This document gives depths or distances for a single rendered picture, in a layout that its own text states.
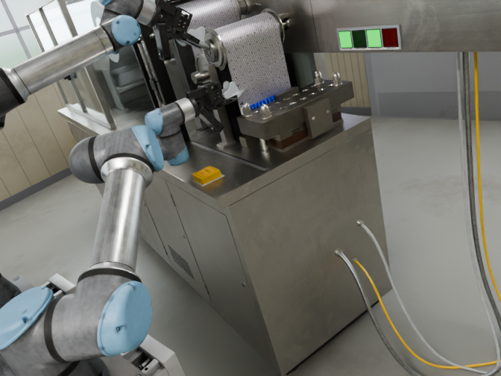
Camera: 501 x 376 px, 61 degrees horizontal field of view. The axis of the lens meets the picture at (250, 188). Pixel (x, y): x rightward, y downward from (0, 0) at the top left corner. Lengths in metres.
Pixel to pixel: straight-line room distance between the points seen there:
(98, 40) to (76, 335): 0.76
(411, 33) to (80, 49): 0.89
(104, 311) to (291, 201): 0.83
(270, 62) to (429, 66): 2.38
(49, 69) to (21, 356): 0.69
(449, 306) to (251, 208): 1.08
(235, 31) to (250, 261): 0.77
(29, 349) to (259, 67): 1.14
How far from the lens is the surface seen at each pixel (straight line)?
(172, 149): 1.41
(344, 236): 1.65
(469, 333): 1.99
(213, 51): 1.51
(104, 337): 0.77
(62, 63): 1.22
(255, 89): 1.57
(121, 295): 0.77
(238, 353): 2.03
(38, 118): 5.00
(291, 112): 1.43
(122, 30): 1.24
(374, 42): 1.43
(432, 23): 1.30
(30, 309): 0.83
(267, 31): 1.60
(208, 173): 1.38
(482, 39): 1.24
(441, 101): 3.88
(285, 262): 1.50
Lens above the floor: 1.45
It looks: 26 degrees down
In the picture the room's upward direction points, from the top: 16 degrees counter-clockwise
